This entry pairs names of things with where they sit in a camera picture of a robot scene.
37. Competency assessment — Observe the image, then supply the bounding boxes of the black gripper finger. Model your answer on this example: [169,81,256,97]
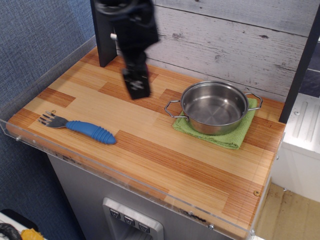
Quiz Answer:
[122,64,151,100]

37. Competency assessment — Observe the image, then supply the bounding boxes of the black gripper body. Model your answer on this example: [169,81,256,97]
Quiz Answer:
[96,0,159,65]

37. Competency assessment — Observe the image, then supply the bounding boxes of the stainless steel pot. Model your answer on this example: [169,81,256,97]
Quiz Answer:
[164,80,263,136]

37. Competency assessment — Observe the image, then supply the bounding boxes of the green folded cloth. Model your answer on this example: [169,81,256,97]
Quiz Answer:
[172,110,255,150]

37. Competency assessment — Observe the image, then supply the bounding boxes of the grey cabinet with dispenser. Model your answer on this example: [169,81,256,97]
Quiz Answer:
[49,155,228,240]

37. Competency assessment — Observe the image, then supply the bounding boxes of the white toy sink unit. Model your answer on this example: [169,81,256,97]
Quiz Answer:
[270,93,320,202]

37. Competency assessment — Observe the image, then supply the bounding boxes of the yellow object at corner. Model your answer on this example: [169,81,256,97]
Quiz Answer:
[20,228,45,240]

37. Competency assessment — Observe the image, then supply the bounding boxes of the dark left vertical post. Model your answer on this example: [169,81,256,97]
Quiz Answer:
[90,0,118,68]

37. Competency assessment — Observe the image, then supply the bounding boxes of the dark vertical post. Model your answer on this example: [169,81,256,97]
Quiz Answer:
[90,0,118,68]
[278,0,320,124]

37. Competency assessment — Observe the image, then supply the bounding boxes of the blue handled fork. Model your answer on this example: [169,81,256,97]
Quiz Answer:
[38,111,116,145]

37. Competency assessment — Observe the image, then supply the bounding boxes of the dark right vertical post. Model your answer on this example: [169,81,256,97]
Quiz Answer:
[278,0,320,124]

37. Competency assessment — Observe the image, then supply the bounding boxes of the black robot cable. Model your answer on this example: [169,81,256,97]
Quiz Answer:
[0,223,23,240]

